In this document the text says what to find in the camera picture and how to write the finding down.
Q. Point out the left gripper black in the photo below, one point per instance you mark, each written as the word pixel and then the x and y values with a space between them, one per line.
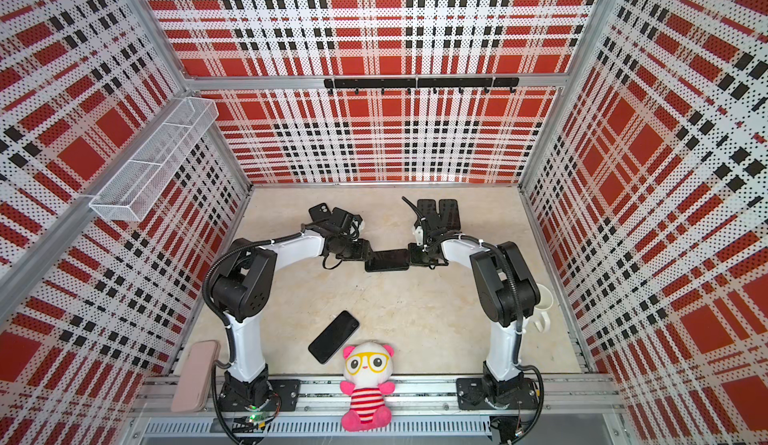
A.
pixel 362 251

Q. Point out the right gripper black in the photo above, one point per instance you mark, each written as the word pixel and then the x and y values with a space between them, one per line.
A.
pixel 414 259

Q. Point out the black phone case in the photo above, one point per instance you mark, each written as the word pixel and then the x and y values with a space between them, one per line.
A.
pixel 320 213
pixel 387 268
pixel 428 216

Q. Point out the white-edged phone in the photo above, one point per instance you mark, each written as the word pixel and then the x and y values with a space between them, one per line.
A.
pixel 449 214

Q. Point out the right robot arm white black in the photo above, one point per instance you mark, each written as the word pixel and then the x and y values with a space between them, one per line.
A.
pixel 505 286

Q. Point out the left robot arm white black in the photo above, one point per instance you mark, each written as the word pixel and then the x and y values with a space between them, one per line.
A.
pixel 238 285

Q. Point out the black phone case top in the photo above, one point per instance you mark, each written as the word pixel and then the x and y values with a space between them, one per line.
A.
pixel 320 213

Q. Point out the blue phone black screen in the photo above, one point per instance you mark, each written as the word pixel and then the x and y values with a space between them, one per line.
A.
pixel 333 337

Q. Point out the pink phone case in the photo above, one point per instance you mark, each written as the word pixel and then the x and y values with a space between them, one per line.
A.
pixel 193 386

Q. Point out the pink panda plush toy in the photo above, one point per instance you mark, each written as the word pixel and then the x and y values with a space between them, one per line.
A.
pixel 366 381

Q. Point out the white mug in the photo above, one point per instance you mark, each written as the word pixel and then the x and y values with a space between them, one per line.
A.
pixel 540 317

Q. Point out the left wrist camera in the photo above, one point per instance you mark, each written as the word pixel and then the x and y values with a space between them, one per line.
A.
pixel 342 222

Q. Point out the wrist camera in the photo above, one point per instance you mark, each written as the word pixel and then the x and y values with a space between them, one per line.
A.
pixel 342 222
pixel 422 231

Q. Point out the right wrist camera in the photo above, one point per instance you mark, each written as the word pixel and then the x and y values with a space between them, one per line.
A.
pixel 422 231

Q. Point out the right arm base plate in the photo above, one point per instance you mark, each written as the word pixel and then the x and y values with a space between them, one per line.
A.
pixel 485 393

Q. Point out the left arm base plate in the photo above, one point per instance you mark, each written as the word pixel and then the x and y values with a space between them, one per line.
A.
pixel 264 395

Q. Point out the black hook rail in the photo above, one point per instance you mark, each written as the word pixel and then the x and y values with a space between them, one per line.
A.
pixel 420 82

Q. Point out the white wire mesh basket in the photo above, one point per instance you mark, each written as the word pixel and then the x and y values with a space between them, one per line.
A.
pixel 135 188

